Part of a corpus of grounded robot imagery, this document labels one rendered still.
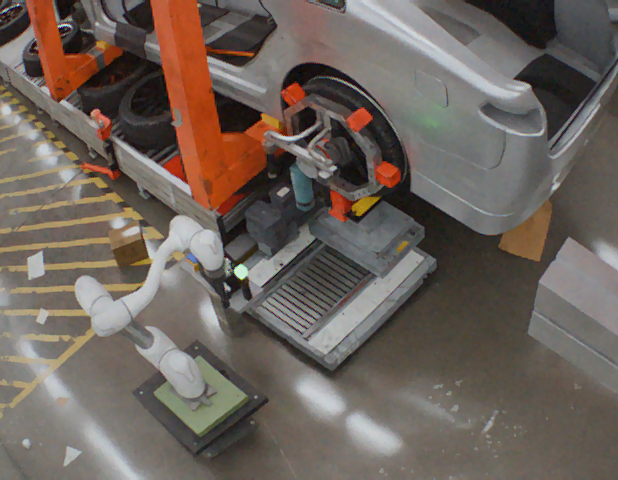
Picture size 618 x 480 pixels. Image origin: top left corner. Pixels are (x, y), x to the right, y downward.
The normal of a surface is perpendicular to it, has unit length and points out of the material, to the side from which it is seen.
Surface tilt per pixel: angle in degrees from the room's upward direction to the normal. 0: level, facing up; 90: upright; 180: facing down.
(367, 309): 0
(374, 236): 0
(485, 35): 22
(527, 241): 2
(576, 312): 90
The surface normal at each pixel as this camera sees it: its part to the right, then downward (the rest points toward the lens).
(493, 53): 0.17, -0.44
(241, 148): 0.73, 0.46
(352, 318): -0.11, -0.66
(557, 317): -0.68, 0.59
